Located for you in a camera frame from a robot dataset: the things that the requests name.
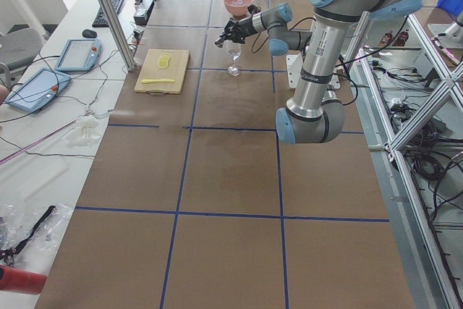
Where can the grey office chair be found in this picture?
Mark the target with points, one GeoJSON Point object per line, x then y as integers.
{"type": "Point", "coordinates": [18, 49]}

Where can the clear plastic bag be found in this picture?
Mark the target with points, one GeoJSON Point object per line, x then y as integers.
{"type": "Point", "coordinates": [27, 226]}

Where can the aluminium truss frame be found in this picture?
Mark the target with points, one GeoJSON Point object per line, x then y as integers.
{"type": "Point", "coordinates": [410, 101]}

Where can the clear wine glass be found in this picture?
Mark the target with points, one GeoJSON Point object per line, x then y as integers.
{"type": "Point", "coordinates": [234, 51]}

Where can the clear ice cubes pile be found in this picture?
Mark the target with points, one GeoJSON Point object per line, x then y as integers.
{"type": "Point", "coordinates": [238, 3]}

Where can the near blue teach pendant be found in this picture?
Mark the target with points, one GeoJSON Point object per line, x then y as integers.
{"type": "Point", "coordinates": [38, 91]}

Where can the bamboo cutting board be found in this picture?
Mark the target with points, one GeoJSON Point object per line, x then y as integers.
{"type": "Point", "coordinates": [176, 70]}

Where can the steel double jigger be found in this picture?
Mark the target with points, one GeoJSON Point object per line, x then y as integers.
{"type": "Point", "coordinates": [219, 43]}

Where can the red cylinder object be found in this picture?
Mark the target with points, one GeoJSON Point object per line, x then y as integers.
{"type": "Point", "coordinates": [23, 282]}

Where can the yellow plastic knife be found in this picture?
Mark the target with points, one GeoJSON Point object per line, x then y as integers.
{"type": "Point", "coordinates": [161, 80]}

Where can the far blue teach pendant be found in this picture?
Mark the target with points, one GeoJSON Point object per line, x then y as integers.
{"type": "Point", "coordinates": [79, 55]}

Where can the blue teach pendant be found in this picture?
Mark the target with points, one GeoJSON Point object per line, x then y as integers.
{"type": "Point", "coordinates": [38, 91]}
{"type": "Point", "coordinates": [79, 55]}

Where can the pink plastic bowl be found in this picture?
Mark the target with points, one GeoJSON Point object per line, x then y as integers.
{"type": "Point", "coordinates": [237, 8]}

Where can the aluminium frame post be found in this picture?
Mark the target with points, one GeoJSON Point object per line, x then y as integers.
{"type": "Point", "coordinates": [118, 34]}

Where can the lemon slice rightmost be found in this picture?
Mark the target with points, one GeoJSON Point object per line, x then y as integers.
{"type": "Point", "coordinates": [163, 64]}

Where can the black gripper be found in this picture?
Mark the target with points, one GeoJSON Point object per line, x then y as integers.
{"type": "Point", "coordinates": [241, 30]}

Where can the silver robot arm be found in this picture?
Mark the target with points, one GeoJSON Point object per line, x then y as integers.
{"type": "Point", "coordinates": [455, 31]}
{"type": "Point", "coordinates": [314, 114]}

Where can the black computer mouse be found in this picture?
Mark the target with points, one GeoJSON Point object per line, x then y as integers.
{"type": "Point", "coordinates": [87, 33]}

